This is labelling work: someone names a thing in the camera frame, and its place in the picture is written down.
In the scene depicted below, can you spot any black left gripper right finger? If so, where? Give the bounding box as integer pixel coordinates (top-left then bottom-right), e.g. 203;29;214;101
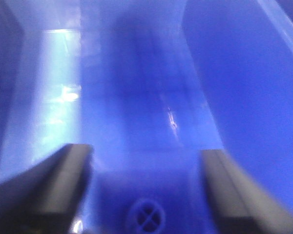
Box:
200;149;293;234

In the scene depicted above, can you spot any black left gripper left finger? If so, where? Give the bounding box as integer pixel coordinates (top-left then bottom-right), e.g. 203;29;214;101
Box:
0;144;93;234

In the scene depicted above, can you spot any blue bottle part without cap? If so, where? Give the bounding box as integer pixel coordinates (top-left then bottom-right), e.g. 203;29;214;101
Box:
82;83;222;234

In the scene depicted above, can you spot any blue bin right on shelf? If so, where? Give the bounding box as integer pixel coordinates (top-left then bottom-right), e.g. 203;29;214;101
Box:
0;0;293;234

